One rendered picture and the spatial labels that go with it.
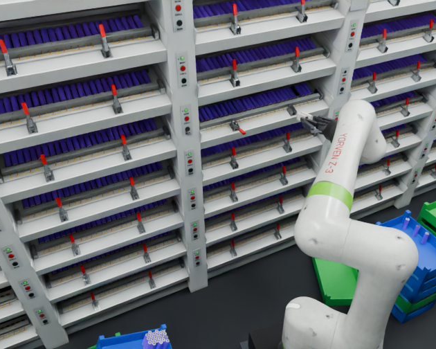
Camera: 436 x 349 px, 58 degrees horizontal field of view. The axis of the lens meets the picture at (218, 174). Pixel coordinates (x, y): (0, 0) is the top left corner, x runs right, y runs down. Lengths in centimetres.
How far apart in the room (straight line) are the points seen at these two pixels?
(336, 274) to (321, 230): 127
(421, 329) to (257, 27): 154
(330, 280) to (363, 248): 124
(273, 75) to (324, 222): 75
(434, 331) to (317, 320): 100
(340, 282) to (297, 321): 95
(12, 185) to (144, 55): 61
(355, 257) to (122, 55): 87
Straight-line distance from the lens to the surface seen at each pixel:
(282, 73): 157
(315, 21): 156
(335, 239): 96
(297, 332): 129
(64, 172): 144
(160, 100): 138
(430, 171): 285
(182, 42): 131
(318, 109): 175
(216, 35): 138
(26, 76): 125
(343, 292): 217
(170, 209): 173
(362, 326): 119
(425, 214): 218
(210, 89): 144
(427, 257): 201
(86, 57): 127
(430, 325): 221
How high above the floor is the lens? 171
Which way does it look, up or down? 38 degrees down
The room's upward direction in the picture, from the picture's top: 1 degrees counter-clockwise
